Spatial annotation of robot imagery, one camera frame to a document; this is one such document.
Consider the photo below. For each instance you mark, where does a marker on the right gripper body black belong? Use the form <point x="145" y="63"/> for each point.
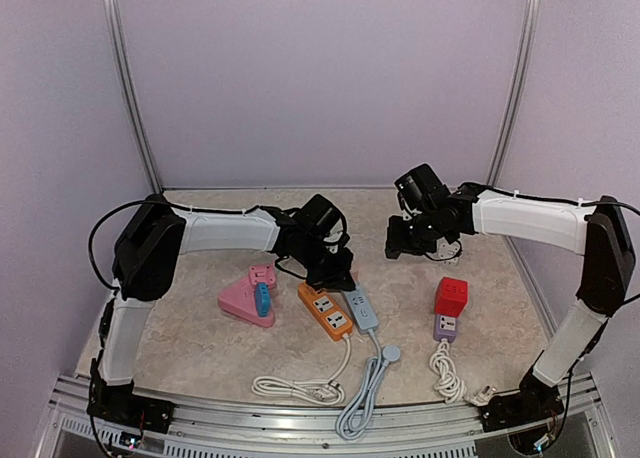
<point x="400" y="235"/>

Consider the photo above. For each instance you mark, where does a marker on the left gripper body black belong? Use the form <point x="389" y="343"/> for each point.
<point x="325" y="270"/>

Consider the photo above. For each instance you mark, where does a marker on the white plug adapter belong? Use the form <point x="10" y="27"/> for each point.
<point x="449" y="253"/>

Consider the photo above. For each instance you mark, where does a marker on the orange power strip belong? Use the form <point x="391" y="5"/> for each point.
<point x="326" y="312"/>

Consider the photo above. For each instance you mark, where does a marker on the light blue power strip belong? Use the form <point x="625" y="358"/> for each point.
<point x="361" y="310"/>

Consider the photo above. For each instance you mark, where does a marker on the red cube socket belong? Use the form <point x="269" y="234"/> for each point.
<point x="451" y="297"/>

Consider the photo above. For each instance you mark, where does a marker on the purple power strip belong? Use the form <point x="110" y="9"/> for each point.
<point x="445" y="328"/>

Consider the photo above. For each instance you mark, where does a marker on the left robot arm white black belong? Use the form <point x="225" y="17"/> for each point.
<point x="146" y="254"/>

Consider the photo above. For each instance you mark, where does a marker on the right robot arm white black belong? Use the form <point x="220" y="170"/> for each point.
<point x="595" y="230"/>

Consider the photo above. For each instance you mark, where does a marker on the pink square plug adapter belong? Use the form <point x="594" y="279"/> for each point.
<point x="262" y="274"/>

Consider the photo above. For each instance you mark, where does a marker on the blue plug adapter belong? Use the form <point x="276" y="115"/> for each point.
<point x="262" y="298"/>

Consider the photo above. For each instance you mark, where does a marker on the pink triangular socket base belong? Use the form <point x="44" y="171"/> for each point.
<point x="238" y="300"/>

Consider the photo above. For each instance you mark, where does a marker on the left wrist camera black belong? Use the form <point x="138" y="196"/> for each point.
<point x="319" y="216"/>

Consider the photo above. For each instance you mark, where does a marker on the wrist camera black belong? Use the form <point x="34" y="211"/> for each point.
<point x="417" y="180"/>
<point x="319" y="216"/>

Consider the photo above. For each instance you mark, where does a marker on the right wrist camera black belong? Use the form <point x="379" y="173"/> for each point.
<point x="417" y="180"/>

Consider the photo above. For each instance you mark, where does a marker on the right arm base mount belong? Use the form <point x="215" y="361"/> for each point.
<point x="533" y="401"/>

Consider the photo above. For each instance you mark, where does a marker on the aluminium front rail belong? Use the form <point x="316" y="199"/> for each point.
<point x="213" y="428"/>

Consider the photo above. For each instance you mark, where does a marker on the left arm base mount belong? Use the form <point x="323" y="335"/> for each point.
<point x="120" y="405"/>

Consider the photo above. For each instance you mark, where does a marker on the right aluminium corner post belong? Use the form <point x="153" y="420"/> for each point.
<point x="516" y="90"/>

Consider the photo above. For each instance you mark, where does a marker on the aluminium corner post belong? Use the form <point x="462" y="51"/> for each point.
<point x="516" y="90"/>
<point x="115" y="27"/>

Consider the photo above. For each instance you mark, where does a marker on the left aluminium corner post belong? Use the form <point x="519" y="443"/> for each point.
<point x="115" y="27"/>

